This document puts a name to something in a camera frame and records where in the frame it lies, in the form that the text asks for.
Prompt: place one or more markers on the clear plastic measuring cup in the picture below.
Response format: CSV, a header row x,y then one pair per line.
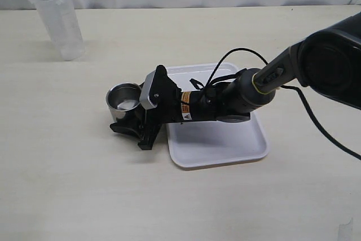
x,y
60,20

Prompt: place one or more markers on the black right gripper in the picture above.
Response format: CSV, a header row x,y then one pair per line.
x,y
173,106

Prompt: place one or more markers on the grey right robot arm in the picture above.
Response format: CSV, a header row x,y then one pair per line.
x,y
328,61

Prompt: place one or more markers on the stainless steel cup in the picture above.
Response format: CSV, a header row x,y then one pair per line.
x,y
123,99

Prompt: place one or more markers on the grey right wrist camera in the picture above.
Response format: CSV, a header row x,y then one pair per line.
x,y
146,99

